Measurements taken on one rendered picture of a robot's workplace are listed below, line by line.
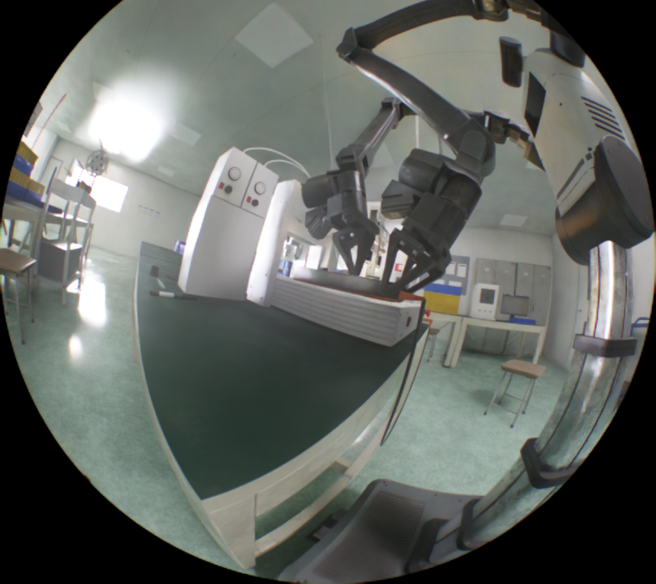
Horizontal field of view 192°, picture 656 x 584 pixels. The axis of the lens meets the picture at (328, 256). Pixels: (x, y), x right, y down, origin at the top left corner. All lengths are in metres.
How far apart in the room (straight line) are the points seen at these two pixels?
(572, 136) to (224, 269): 0.87
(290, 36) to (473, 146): 2.00
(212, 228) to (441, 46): 2.05
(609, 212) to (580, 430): 0.29
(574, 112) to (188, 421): 0.58
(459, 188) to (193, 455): 0.37
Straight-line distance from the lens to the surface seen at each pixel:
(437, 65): 2.11
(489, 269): 4.53
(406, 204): 0.30
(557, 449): 0.42
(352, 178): 0.39
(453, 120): 0.32
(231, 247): 0.64
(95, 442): 1.15
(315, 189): 0.39
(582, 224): 0.41
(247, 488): 0.15
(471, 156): 0.28
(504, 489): 0.51
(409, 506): 0.77
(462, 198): 0.28
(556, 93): 0.47
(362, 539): 0.68
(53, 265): 2.52
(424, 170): 0.31
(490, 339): 4.56
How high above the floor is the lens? 0.88
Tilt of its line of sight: 8 degrees up
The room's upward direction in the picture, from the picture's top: 12 degrees clockwise
